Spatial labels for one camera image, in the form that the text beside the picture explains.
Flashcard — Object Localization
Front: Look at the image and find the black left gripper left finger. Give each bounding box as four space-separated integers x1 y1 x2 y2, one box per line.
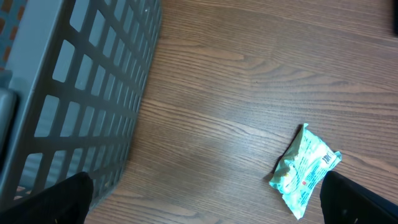
1 172 93 224

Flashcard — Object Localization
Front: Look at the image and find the teal snack packet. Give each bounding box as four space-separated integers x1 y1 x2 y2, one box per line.
269 123 342 220

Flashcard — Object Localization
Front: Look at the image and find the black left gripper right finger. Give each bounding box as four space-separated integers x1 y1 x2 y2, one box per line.
320 171 397 224

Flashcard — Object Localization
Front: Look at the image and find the grey plastic mesh basket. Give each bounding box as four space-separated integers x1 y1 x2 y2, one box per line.
1 0 162 210

